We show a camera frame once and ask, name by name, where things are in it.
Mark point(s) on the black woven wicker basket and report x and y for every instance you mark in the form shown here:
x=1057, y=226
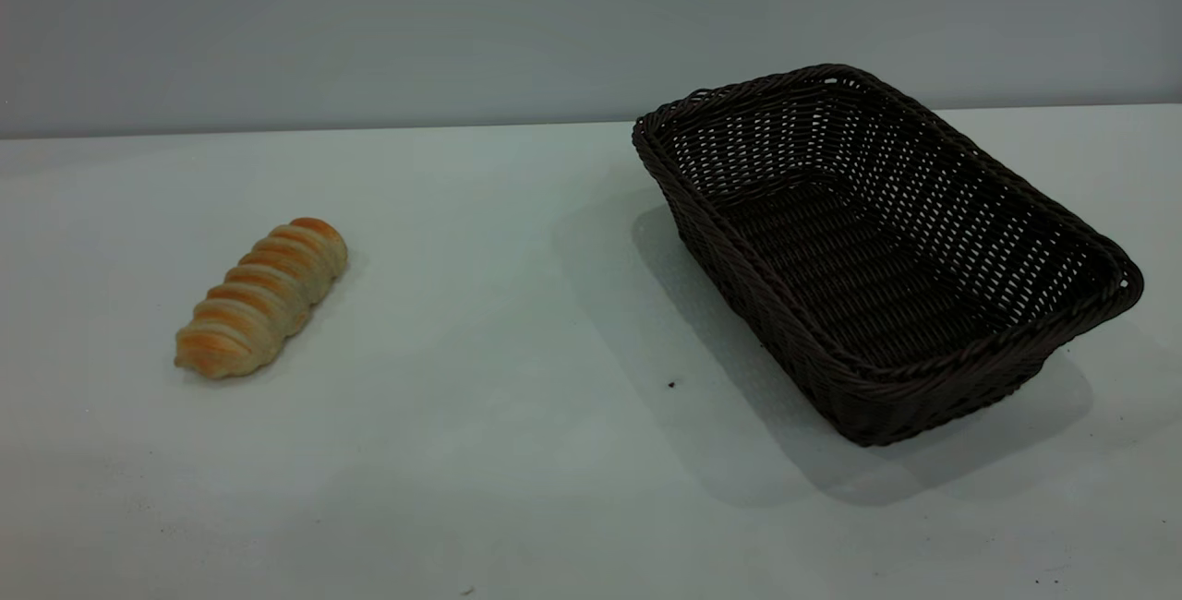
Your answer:
x=868, y=397

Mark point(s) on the ridged golden bread roll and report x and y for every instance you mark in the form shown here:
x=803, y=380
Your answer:
x=263, y=300

